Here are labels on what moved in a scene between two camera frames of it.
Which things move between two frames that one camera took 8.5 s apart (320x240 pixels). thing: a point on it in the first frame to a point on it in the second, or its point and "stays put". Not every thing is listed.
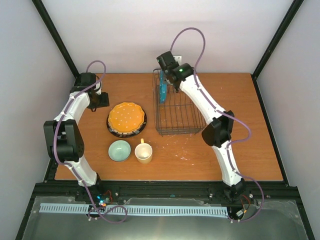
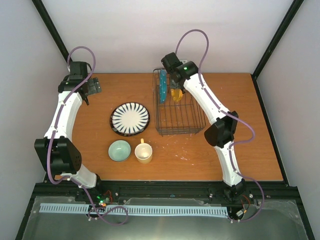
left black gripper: [105, 102] to [95, 87]
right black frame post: [294, 8] stays put
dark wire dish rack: [178, 115] stays put
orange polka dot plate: [126, 119] to [177, 94]
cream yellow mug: [143, 152] stays put
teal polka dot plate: [163, 88] stays put
